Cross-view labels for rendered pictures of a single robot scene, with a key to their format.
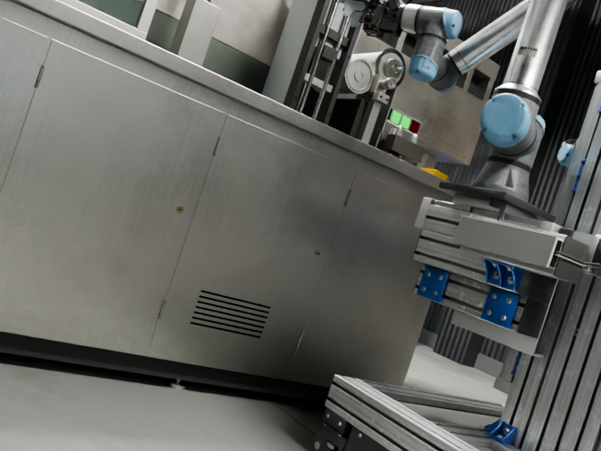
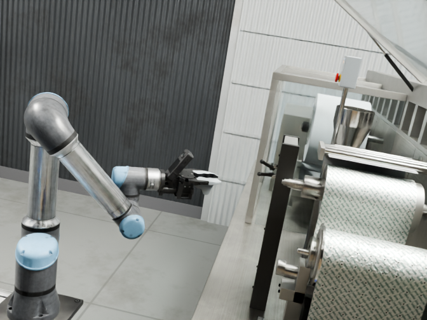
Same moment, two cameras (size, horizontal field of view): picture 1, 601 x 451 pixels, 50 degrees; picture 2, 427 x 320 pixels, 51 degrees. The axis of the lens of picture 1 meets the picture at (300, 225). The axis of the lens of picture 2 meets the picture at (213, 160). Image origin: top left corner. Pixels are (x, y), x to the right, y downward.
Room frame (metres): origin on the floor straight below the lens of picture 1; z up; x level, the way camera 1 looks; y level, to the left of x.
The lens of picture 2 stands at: (2.88, -1.05, 1.70)
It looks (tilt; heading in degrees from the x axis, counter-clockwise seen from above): 15 degrees down; 132
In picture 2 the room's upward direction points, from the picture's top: 9 degrees clockwise
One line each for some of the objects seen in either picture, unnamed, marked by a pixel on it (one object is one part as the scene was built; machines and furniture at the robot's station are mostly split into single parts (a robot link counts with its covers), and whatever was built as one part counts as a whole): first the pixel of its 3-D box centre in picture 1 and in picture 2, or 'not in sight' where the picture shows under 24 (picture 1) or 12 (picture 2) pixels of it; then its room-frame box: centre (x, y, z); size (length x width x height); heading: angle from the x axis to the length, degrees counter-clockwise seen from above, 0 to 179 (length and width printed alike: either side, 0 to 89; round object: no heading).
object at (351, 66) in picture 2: not in sight; (347, 72); (2.14, 0.34, 1.66); 0.07 x 0.07 x 0.10; 34
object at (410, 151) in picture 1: (376, 145); not in sight; (2.66, -0.19, 1.00); 0.40 x 0.16 x 0.06; 34
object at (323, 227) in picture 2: (390, 68); (318, 254); (2.42, -0.13, 1.25); 0.15 x 0.01 x 0.15; 124
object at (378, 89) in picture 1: (373, 115); (285, 314); (2.37, -0.12, 1.05); 0.06 x 0.05 x 0.31; 34
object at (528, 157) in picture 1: (517, 138); (37, 260); (1.72, -0.47, 0.98); 0.13 x 0.12 x 0.14; 151
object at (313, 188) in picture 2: not in sight; (313, 187); (2.27, 0.06, 1.33); 0.06 x 0.06 x 0.06; 34
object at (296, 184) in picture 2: not in sight; (291, 183); (2.22, 0.03, 1.33); 0.06 x 0.03 x 0.03; 34
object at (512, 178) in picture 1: (503, 180); (34, 296); (1.73, -0.47, 0.87); 0.15 x 0.15 x 0.10
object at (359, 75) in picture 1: (340, 75); not in sight; (2.46, 0.04, 1.17); 0.26 x 0.12 x 0.12; 34
